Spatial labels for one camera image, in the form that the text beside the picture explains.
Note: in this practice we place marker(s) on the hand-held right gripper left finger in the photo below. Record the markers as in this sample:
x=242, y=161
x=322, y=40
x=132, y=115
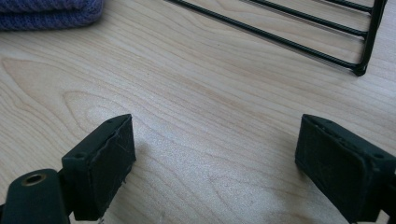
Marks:
x=96, y=168

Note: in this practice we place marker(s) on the blue knitted cloth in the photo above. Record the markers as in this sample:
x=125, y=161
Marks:
x=46, y=14

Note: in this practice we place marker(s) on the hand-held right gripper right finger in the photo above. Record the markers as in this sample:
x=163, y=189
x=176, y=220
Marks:
x=339, y=174

